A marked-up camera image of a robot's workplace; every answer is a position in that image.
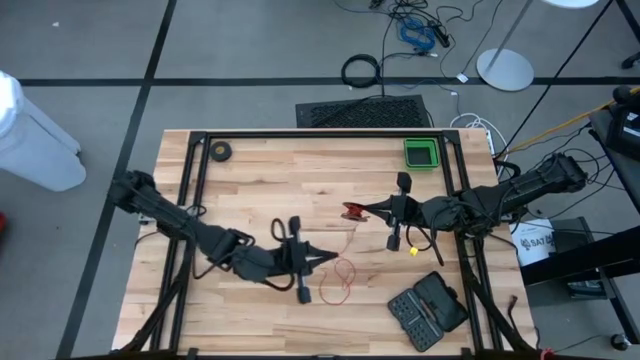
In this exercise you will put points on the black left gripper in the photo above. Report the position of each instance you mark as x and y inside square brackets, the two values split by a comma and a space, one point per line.
[265, 262]

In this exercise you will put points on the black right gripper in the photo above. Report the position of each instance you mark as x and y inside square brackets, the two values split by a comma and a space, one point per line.
[430, 212]

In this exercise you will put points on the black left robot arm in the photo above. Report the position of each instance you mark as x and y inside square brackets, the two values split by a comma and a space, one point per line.
[165, 212]

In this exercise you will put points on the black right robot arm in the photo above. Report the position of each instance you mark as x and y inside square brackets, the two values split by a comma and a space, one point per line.
[525, 187]

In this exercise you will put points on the small yellow tag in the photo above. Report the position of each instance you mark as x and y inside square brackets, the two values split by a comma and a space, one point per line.
[413, 251]

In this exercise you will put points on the green plastic bin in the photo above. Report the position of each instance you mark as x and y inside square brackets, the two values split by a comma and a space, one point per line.
[421, 155]

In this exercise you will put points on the black floor grate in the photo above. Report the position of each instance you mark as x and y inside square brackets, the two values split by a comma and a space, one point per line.
[365, 112]

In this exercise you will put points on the black bit set case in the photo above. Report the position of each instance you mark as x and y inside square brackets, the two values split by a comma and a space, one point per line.
[427, 312]

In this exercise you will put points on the black tape roll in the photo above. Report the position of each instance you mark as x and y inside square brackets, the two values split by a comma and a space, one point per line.
[221, 151]

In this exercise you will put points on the white round lamp base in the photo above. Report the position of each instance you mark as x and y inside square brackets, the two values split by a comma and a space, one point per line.
[505, 70]

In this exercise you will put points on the black cart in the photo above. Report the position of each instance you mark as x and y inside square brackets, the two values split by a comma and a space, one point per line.
[620, 175]

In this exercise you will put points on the white trash can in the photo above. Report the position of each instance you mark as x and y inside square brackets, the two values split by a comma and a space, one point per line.
[35, 140]

